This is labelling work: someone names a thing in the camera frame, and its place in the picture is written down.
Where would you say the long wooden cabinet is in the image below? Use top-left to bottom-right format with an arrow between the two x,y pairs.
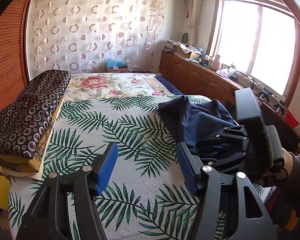
159,51 -> 300,154

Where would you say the navy printed t-shirt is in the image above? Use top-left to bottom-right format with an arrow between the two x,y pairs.
158,95 -> 247,163

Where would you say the navy circle-pattern folded fabric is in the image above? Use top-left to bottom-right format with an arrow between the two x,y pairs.
0,69 -> 71,159

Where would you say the window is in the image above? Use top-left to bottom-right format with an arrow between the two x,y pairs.
207,0 -> 300,107

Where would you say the white bottle green cap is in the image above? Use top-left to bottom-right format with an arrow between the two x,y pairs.
228,64 -> 236,77

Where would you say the tied window curtain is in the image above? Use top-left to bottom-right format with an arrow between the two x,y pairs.
187,0 -> 202,46

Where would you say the wooden louvered wardrobe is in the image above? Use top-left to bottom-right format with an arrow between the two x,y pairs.
0,0 -> 31,111

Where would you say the palm leaf blanket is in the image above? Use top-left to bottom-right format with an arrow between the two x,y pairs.
7,94 -> 277,240

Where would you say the circle-pattern sheer curtain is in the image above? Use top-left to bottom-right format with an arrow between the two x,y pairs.
27,0 -> 165,75

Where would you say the floral quilt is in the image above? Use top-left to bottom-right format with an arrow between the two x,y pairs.
64,73 -> 172,101

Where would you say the person's right hand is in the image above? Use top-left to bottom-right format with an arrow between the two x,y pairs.
275,148 -> 294,180

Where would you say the navy blue bed sheet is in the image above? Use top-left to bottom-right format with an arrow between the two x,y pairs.
155,75 -> 183,95

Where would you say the cardboard box on cabinet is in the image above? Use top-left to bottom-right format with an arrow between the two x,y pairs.
176,42 -> 201,61

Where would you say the blue tissue box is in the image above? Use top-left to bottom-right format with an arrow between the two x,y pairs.
105,58 -> 128,73

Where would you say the pink jug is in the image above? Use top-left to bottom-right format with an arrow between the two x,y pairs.
211,55 -> 221,71

